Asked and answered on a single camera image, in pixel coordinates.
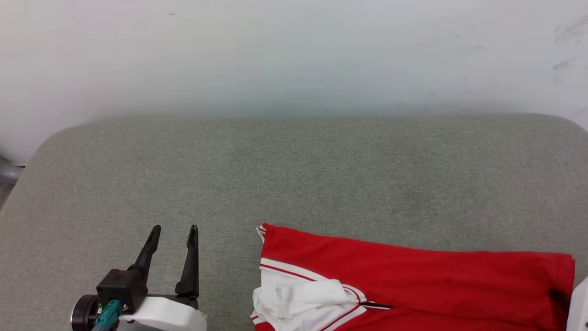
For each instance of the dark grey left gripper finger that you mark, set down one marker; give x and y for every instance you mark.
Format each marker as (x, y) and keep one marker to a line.
(148, 253)
(190, 271)

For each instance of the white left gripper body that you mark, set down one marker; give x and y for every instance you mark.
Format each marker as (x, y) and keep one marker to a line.
(167, 315)

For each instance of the red and white polo shirt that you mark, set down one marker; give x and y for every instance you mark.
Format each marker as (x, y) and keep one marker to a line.
(436, 285)

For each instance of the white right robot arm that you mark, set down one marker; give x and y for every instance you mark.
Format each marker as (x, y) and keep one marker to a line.
(579, 308)

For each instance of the grey fabric sofa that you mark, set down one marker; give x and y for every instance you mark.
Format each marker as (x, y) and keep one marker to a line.
(321, 170)

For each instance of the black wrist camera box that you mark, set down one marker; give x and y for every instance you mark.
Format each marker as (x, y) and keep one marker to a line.
(121, 287)

